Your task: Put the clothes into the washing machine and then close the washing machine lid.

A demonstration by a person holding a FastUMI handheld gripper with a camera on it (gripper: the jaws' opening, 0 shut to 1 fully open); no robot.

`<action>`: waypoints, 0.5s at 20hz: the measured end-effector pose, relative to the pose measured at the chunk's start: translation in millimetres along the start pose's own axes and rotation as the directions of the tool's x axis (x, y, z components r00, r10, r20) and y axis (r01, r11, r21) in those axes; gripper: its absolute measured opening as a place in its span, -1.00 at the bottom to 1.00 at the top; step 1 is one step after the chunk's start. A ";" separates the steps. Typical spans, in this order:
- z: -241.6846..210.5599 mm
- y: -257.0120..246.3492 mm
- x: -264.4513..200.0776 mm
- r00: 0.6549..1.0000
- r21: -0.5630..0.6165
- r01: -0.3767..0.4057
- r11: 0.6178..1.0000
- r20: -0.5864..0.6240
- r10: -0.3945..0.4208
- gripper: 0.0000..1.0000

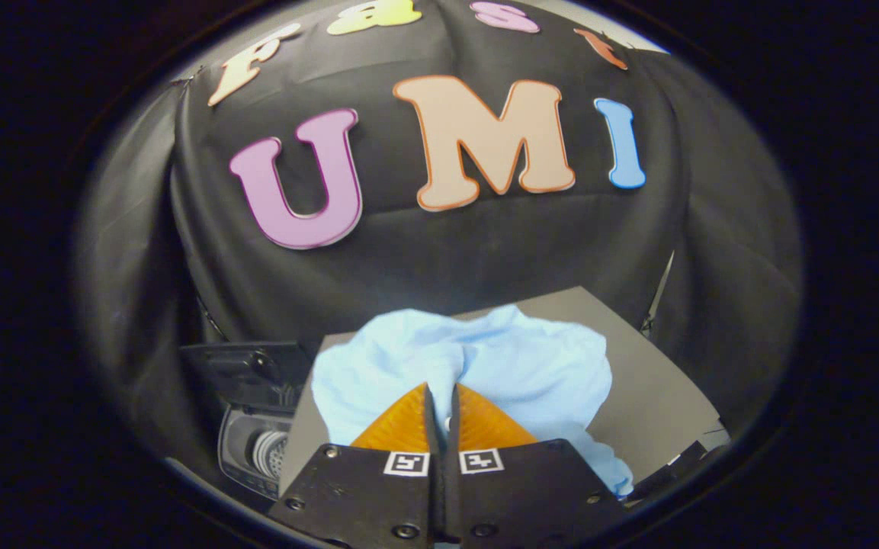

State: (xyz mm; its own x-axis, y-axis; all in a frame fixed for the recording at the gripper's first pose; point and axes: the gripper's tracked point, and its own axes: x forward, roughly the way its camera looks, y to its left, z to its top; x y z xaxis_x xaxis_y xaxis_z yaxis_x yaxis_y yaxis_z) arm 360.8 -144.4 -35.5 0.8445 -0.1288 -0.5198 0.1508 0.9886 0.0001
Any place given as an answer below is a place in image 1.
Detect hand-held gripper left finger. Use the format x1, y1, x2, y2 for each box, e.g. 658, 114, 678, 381
268, 383, 444, 549

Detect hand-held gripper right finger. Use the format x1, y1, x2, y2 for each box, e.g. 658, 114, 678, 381
444, 383, 627, 549

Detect light blue shirt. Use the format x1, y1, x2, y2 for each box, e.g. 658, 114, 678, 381
311, 305, 634, 496

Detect white cabinet with dark top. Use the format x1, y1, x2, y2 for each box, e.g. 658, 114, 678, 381
279, 286, 730, 496

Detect black backdrop cloth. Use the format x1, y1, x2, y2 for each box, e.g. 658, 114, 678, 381
77, 0, 803, 458

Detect thin hanging cable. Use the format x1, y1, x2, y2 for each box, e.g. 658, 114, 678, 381
641, 252, 675, 338

